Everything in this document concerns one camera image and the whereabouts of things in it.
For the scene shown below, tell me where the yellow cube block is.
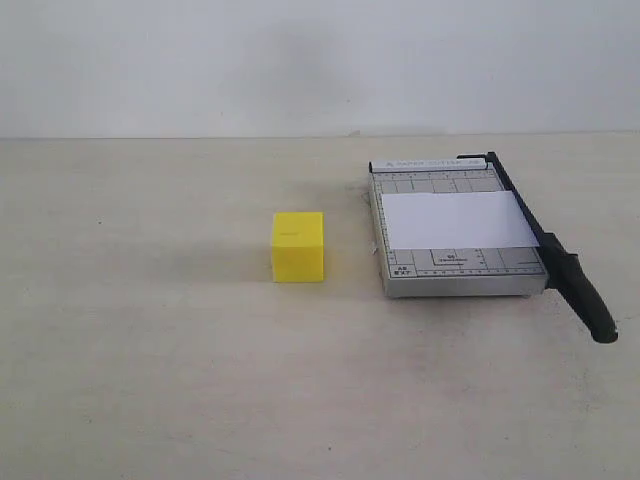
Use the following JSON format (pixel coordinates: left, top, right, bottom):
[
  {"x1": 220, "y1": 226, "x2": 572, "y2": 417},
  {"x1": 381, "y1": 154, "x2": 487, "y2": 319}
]
[{"x1": 271, "y1": 212, "x2": 324, "y2": 283}]

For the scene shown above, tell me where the white paper sheet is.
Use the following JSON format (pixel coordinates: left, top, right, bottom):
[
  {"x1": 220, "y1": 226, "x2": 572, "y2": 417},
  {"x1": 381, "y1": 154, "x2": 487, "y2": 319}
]
[{"x1": 381, "y1": 191, "x2": 539, "y2": 250}]

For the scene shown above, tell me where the black cutter blade arm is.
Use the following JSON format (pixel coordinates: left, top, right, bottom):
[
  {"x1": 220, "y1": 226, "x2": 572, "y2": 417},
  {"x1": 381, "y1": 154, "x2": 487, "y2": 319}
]
[{"x1": 457, "y1": 151, "x2": 618, "y2": 344}]

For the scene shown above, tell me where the grey paper cutter base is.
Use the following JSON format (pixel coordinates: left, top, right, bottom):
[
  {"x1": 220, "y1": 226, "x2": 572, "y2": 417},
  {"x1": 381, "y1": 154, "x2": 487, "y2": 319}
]
[{"x1": 369, "y1": 154, "x2": 548, "y2": 298}]

